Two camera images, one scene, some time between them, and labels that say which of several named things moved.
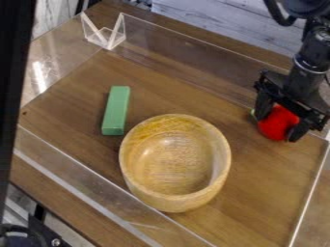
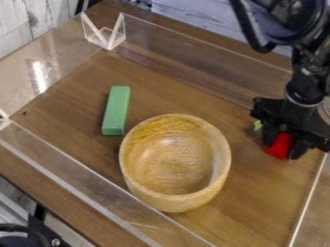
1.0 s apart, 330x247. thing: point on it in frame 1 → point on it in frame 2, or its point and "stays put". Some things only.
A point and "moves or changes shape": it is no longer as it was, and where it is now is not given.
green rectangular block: (117, 111) stays put
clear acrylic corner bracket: (105, 38) stays put
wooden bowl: (176, 160) stays put
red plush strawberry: (277, 123) moves or changes shape
